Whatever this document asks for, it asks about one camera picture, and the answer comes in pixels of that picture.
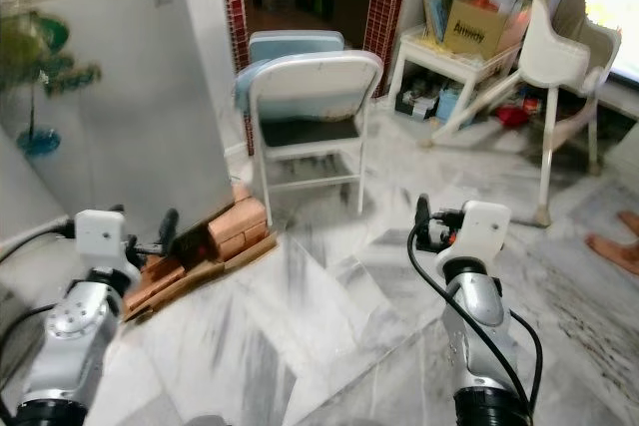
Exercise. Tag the white folding chair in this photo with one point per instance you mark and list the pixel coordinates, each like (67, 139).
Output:
(315, 87)

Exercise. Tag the brown cardboard box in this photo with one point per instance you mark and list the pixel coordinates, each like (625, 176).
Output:
(479, 35)

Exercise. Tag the bright window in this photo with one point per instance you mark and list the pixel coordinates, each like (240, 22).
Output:
(621, 7)

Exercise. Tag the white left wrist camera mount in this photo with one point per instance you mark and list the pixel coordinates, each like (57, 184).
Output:
(105, 236)

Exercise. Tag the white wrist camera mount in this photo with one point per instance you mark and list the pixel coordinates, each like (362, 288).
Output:
(105, 236)
(484, 231)

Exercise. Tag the small red object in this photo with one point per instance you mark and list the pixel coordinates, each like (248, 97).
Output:
(512, 115)

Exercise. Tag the green tree sticker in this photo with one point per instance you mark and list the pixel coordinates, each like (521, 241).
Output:
(50, 77)

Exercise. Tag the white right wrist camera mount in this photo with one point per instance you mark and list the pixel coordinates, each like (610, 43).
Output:
(484, 231)

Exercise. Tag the light blue chair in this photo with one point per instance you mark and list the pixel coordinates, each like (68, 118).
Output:
(295, 45)

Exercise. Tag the wooden plank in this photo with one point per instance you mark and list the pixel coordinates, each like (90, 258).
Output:
(242, 259)

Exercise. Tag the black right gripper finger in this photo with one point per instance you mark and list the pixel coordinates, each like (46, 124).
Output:
(421, 214)

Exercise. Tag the white storage rack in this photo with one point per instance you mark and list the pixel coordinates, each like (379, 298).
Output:
(424, 47)

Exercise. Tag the white high chair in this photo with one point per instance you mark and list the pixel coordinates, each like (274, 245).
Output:
(564, 47)

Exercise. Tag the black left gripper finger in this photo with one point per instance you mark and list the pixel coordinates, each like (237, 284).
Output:
(171, 226)

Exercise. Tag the blue book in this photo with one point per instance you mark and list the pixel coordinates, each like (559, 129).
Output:
(434, 17)

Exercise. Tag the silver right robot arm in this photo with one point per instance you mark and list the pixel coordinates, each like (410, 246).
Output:
(479, 316)

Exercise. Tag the white mini fridge cabinet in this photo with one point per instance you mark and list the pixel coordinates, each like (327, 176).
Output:
(140, 147)

